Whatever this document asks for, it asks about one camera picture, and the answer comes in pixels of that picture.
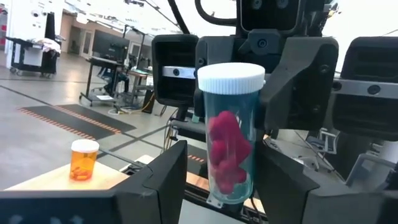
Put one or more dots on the blue bottle with red pills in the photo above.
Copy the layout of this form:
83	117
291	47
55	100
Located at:
230	77

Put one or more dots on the wooden shelf black frame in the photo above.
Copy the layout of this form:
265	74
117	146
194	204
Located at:
46	182

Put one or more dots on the person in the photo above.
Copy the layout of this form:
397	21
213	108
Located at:
113	77

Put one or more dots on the black desk monitor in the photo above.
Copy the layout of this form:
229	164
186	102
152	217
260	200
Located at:
110	46

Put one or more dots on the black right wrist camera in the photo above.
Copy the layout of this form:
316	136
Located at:
270	15

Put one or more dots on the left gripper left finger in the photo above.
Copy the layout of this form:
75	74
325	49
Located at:
168	186

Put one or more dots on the wide orange medicine bottle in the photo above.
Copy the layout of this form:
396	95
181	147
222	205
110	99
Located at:
83	165

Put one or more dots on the black computer tower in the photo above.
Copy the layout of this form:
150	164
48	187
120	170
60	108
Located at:
148	101

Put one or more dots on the white column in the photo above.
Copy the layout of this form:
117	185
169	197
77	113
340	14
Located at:
23	25

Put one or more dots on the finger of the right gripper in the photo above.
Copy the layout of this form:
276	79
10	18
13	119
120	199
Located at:
206	51
304	84

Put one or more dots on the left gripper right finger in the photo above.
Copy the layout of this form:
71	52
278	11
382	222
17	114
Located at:
280	186

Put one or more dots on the black office desk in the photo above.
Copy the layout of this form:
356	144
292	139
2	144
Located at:
102	62

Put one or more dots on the black rolling cart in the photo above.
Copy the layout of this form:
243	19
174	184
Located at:
49	62

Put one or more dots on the white cloth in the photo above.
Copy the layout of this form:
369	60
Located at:
49	45

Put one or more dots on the black striped floor mat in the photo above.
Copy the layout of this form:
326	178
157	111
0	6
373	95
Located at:
62	119
102	119

